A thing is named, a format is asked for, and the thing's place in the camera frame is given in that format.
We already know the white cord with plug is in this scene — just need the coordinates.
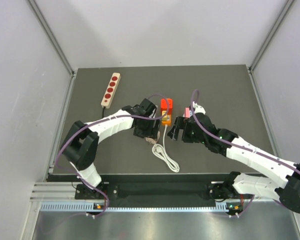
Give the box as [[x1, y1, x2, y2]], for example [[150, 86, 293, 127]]
[[151, 124, 180, 173]]

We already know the grey slotted cable duct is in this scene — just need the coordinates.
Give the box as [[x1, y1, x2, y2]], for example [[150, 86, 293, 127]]
[[40, 201, 240, 213]]

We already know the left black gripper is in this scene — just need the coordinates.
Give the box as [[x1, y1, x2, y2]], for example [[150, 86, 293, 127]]
[[133, 115, 160, 141]]

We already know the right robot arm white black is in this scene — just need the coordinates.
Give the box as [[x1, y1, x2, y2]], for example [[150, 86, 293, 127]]
[[167, 113, 300, 214]]

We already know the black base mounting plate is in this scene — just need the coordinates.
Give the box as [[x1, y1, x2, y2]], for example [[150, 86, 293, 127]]
[[74, 179, 250, 202]]

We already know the orange power strip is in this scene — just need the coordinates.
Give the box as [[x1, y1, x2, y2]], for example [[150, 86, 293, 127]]
[[160, 108, 173, 127]]

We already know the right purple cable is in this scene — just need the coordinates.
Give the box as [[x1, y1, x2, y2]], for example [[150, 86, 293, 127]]
[[190, 89, 300, 217]]

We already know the pink cube adapter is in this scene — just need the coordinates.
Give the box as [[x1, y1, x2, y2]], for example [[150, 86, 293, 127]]
[[145, 137, 158, 145]]

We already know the red plug adapter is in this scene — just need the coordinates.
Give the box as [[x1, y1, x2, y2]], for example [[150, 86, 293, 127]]
[[160, 98, 173, 115]]

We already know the purple cable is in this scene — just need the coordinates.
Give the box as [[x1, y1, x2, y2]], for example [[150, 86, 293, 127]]
[[190, 89, 300, 217], [54, 93, 170, 216]]

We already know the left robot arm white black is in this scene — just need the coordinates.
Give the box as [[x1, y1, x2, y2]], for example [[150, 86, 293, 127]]
[[58, 98, 160, 199]]

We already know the yellow cube charger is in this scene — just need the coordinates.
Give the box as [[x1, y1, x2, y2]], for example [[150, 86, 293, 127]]
[[161, 111, 170, 125]]

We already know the beige red power strip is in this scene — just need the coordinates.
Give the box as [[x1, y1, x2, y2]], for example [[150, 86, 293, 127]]
[[100, 72, 121, 109]]

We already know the pink square adapter plug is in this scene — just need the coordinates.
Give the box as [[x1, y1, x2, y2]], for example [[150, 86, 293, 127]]
[[184, 107, 191, 118]]

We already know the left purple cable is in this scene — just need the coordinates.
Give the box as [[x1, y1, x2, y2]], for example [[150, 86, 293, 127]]
[[54, 93, 170, 216]]

